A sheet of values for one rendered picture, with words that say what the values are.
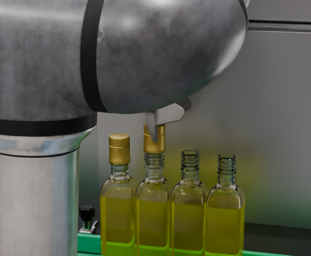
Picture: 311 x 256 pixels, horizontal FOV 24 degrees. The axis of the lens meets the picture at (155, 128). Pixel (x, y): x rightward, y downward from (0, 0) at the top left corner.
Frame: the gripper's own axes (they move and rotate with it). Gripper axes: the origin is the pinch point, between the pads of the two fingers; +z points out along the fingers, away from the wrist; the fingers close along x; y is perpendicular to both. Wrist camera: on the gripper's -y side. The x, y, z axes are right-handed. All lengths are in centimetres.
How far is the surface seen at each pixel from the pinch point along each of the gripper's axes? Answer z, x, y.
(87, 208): 16.6, 5.0, -13.1
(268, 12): -17.3, 12.7, 16.2
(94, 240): 21.7, 3.4, -11.5
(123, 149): 3.2, -1.3, -4.7
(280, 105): -2.1, 11.9, 18.9
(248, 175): 10.7, 11.9, 13.9
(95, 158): 10.9, 15.3, -14.8
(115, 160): 5.0, -1.7, -5.8
